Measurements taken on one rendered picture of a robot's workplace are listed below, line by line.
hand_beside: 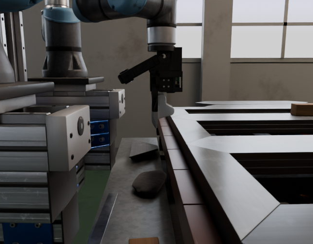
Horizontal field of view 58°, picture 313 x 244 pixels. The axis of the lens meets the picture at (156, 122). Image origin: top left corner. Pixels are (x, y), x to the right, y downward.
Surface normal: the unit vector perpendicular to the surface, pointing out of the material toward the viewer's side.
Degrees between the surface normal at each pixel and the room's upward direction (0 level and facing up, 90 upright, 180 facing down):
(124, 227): 0
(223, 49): 90
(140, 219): 0
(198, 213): 0
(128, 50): 90
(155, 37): 90
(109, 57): 90
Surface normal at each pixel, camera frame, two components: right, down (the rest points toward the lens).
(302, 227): 0.00, -0.98
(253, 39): -0.03, 0.18
